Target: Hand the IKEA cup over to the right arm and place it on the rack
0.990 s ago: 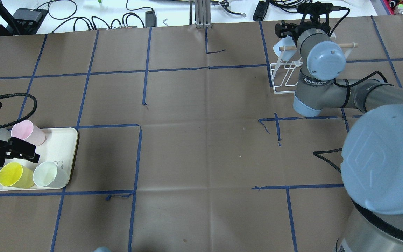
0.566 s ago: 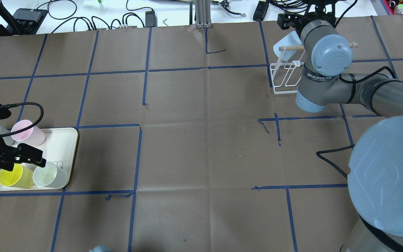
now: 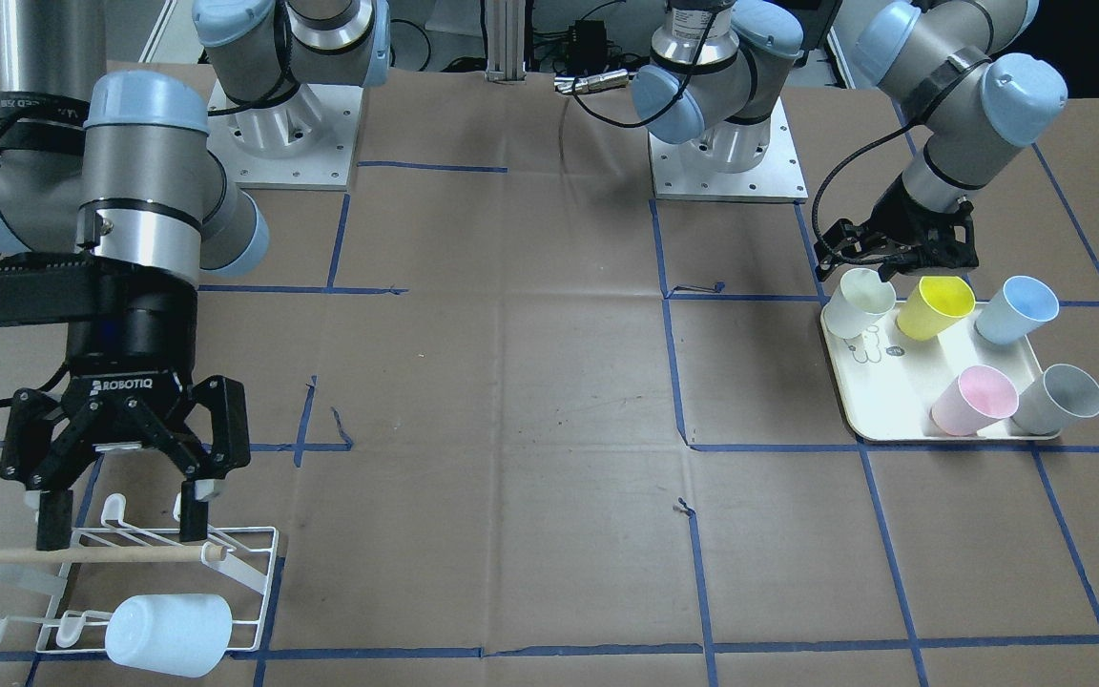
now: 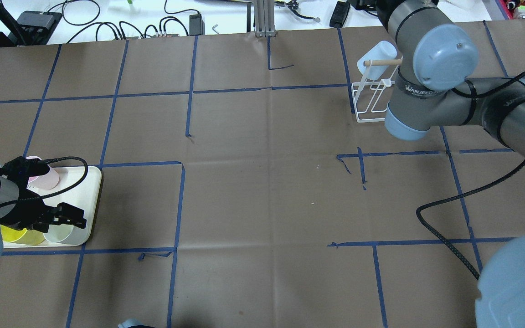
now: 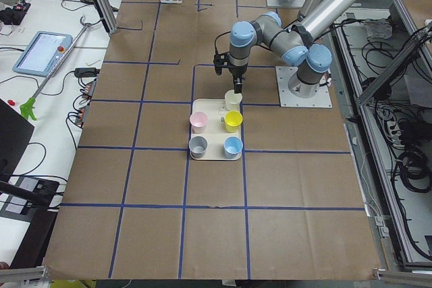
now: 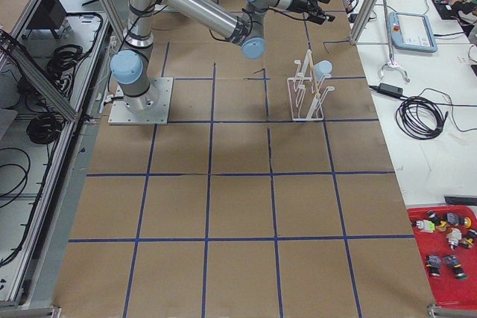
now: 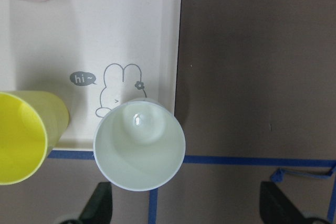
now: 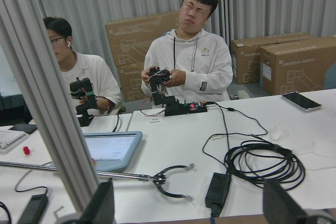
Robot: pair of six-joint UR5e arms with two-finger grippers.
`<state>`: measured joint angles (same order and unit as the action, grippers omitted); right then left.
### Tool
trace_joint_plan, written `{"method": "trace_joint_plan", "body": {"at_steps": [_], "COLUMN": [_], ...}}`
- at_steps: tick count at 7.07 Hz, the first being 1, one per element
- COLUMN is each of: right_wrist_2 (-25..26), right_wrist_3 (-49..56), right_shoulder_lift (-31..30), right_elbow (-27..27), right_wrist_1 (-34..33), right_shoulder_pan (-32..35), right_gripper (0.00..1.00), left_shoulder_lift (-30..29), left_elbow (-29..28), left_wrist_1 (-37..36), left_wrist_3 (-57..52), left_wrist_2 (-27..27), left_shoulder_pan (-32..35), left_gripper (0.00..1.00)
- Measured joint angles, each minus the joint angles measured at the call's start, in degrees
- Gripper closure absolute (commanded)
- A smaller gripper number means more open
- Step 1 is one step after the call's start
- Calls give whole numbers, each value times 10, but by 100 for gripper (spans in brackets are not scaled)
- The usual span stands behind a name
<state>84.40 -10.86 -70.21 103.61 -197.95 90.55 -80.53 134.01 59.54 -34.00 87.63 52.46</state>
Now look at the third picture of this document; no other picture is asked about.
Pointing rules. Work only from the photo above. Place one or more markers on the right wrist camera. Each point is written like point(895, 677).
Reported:
point(37, 288)

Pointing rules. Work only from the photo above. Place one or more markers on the aluminium frame post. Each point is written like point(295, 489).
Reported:
point(505, 40)

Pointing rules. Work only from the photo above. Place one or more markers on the cream serving tray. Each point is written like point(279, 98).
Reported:
point(888, 383)

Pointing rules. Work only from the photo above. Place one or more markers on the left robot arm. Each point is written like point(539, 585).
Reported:
point(719, 66)

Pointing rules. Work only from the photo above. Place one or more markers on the white plastic cup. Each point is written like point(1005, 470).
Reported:
point(860, 301)

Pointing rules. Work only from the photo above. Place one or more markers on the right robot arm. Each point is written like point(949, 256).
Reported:
point(112, 206)

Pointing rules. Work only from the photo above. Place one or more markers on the light blue cup back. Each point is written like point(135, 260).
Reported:
point(1021, 306)

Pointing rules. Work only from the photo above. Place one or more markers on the pink plastic cup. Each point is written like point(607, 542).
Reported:
point(980, 396)

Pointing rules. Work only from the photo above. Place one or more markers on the yellow plastic cup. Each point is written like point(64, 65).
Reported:
point(936, 304)

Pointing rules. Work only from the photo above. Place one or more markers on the black power adapter box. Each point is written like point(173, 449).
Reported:
point(586, 49)

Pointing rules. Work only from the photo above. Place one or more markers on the grey plastic cup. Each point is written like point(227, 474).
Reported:
point(1062, 395)

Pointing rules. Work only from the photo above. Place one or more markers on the white wire cup rack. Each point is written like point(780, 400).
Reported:
point(247, 556)

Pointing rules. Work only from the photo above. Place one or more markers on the light blue plastic cup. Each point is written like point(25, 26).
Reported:
point(173, 634)

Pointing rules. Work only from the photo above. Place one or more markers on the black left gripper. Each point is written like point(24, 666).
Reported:
point(904, 218)

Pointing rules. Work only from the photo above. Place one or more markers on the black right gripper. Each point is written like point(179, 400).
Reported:
point(141, 345)

